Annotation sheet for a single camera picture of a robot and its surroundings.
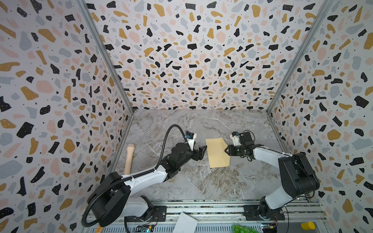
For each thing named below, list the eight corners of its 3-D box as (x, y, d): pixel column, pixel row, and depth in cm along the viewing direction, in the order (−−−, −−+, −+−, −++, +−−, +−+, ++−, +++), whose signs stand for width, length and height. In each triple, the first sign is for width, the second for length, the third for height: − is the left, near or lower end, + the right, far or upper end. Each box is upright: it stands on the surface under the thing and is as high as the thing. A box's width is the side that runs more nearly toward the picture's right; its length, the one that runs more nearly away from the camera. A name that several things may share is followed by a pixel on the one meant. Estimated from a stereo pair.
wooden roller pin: (124, 175, 89) (122, 173, 86) (129, 146, 102) (127, 144, 99) (131, 174, 89) (129, 172, 86) (135, 146, 102) (133, 143, 99)
